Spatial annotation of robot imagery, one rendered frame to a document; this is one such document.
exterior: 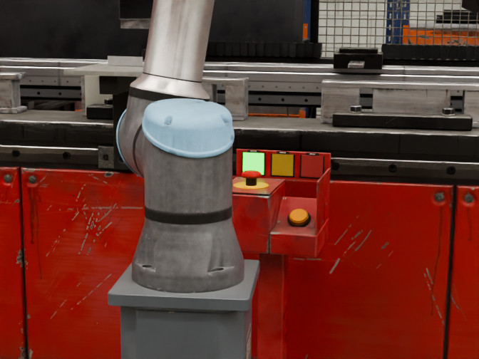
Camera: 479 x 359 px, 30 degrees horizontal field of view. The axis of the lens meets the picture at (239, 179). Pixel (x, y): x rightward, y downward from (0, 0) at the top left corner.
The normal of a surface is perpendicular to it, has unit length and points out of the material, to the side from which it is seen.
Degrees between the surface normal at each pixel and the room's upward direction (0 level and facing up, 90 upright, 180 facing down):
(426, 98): 90
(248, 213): 90
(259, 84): 90
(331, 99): 90
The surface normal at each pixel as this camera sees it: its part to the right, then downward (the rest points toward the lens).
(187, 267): 0.03, -0.12
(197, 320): -0.10, 0.18
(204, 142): 0.40, 0.14
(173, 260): -0.20, -0.12
